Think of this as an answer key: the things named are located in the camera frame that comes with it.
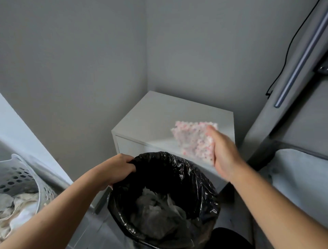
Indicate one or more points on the person's left hand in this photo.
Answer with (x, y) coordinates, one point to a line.
(115, 169)

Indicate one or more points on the person's right hand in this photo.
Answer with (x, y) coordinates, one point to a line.
(226, 156)

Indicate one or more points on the person's left fingers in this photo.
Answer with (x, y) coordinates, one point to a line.
(128, 164)

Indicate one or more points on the person's right fingers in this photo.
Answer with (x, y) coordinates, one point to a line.
(212, 134)

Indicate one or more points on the pink white patterned wrapper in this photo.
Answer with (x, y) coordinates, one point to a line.
(192, 138)

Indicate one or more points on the black plastic trash bag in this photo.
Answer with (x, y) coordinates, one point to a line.
(179, 171)

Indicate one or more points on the person's right forearm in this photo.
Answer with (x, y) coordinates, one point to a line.
(276, 213)

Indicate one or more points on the person's left forearm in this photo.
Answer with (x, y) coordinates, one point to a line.
(59, 213)

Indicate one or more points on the white bedside cabinet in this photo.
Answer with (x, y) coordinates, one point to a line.
(166, 112)

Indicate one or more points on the crumpled white waste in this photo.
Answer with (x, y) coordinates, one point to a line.
(156, 213)

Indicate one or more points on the light blue bedding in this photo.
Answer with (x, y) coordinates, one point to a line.
(299, 179)

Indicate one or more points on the person's black shorts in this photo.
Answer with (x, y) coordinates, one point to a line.
(230, 239)

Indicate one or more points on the white sloped ledge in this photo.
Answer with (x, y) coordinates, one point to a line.
(23, 136)

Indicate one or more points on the white perforated laundry basket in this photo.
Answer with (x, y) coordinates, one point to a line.
(19, 175)

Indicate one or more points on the silver metal strip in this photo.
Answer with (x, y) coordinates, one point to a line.
(298, 66)

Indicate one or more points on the beige white laundry clothes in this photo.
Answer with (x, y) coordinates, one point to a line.
(15, 207)

